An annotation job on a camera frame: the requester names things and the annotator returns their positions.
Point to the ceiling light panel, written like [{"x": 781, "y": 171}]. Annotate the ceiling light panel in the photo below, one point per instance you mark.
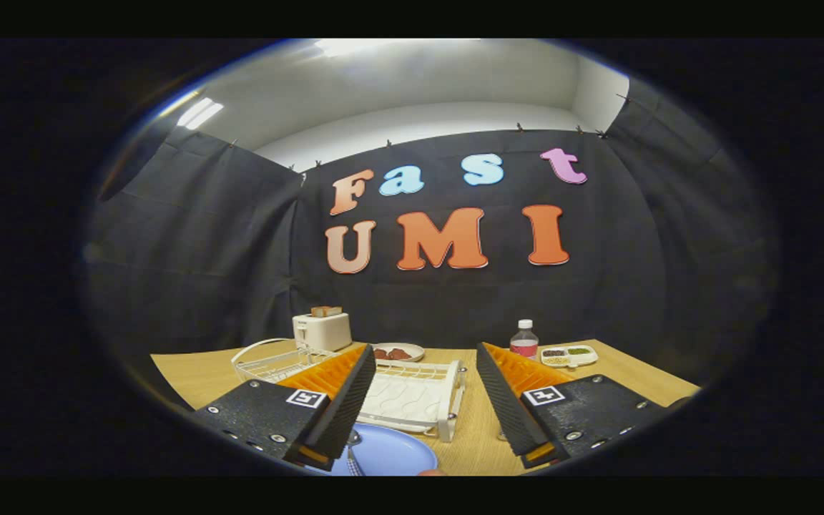
[
  {"x": 199, "y": 113},
  {"x": 390, "y": 47}
]

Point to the white toaster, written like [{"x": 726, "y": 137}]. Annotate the white toaster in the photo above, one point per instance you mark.
[{"x": 322, "y": 332}]

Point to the black backdrop cloth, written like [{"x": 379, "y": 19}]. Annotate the black backdrop cloth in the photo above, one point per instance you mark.
[{"x": 634, "y": 250}]

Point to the blue plate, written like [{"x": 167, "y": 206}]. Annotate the blue plate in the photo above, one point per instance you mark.
[{"x": 398, "y": 454}]

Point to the red label plastic bottle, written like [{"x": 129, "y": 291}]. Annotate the red label plastic bottle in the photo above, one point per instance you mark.
[{"x": 524, "y": 343}]

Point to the small beige plate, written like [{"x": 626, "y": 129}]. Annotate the small beige plate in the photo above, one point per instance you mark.
[{"x": 415, "y": 350}]

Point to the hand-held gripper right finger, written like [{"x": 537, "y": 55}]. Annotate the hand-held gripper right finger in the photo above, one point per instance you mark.
[{"x": 508, "y": 408}]

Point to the white divided spice dish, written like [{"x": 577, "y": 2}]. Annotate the white divided spice dish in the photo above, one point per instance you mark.
[{"x": 568, "y": 356}]

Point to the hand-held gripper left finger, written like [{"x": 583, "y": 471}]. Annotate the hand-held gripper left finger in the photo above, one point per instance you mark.
[{"x": 347, "y": 408}]

